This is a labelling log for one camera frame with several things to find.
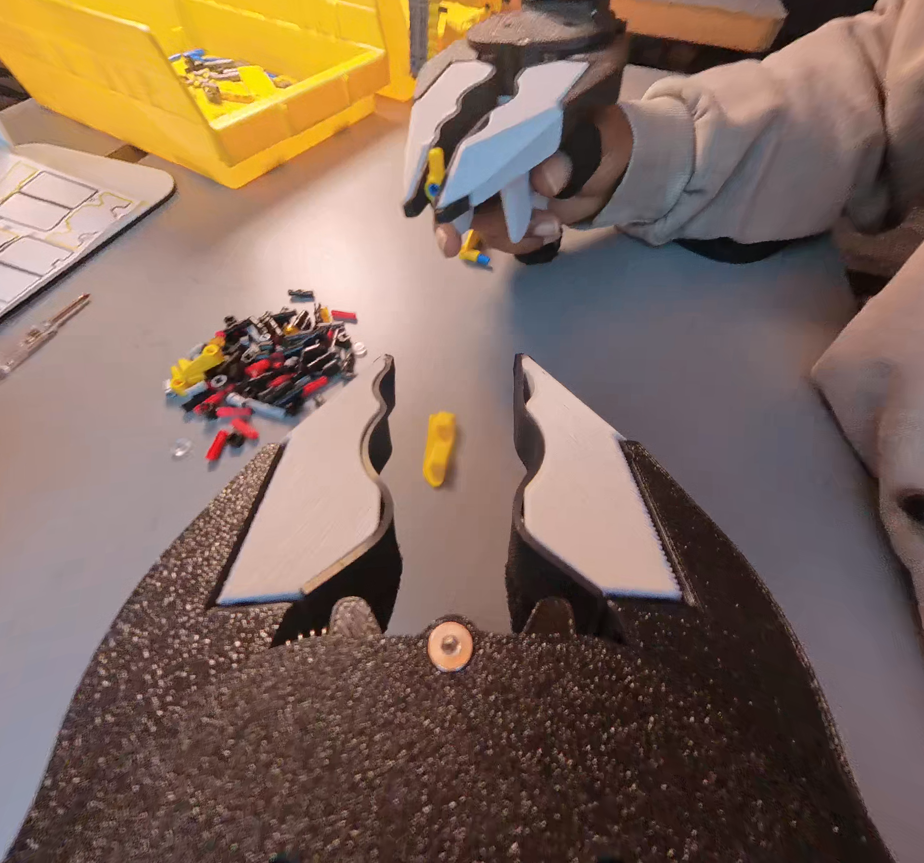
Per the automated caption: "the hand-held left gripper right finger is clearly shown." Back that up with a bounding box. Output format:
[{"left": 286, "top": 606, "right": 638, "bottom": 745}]
[{"left": 513, "top": 354, "right": 683, "bottom": 603}]

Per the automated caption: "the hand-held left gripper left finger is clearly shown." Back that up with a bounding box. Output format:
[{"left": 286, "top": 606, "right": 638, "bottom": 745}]
[{"left": 215, "top": 354, "right": 398, "bottom": 606}]

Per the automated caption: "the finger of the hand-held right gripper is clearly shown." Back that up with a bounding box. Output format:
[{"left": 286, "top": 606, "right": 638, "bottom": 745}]
[
  {"left": 402, "top": 58, "right": 499, "bottom": 218},
  {"left": 433, "top": 58, "right": 593, "bottom": 223}
]

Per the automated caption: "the pile of small connector pins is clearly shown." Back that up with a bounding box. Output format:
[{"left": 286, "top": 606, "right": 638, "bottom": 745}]
[{"left": 166, "top": 304, "right": 358, "bottom": 420}]

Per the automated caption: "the short yellow beam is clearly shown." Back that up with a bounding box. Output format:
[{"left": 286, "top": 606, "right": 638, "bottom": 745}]
[{"left": 422, "top": 412, "right": 457, "bottom": 489}]

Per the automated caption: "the heap of grey blue pieces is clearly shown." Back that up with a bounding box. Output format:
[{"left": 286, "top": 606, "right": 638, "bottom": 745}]
[{"left": 172, "top": 49, "right": 297, "bottom": 106}]

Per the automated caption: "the white book stand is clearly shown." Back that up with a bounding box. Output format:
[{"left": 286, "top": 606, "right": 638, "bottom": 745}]
[{"left": 0, "top": 120, "right": 176, "bottom": 319}]

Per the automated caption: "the sticker sheet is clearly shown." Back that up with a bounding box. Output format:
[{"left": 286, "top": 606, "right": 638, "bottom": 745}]
[{"left": 0, "top": 159, "right": 141, "bottom": 308}]

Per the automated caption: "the clear-handled small screwdriver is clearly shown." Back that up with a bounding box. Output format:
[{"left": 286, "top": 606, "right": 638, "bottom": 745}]
[{"left": 0, "top": 293, "right": 91, "bottom": 377}]

